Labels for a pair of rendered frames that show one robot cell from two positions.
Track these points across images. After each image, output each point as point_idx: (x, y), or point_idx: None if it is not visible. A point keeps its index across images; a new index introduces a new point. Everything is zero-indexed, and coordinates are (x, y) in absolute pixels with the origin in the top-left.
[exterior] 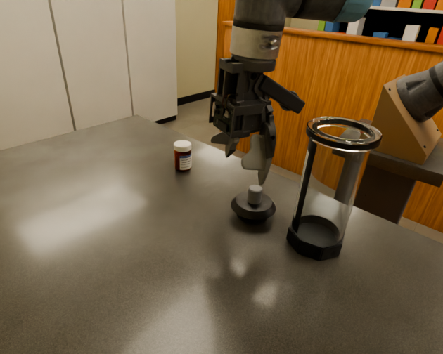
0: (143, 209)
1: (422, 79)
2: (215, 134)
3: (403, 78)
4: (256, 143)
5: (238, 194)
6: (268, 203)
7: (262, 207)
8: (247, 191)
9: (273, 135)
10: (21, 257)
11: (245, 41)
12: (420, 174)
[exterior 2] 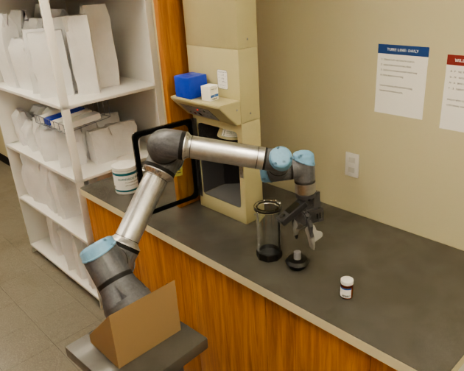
0: (356, 266)
1: (135, 277)
2: (320, 231)
3: (139, 290)
4: None
5: (306, 260)
6: (289, 257)
7: (293, 255)
8: (300, 263)
9: None
10: (395, 246)
11: None
12: None
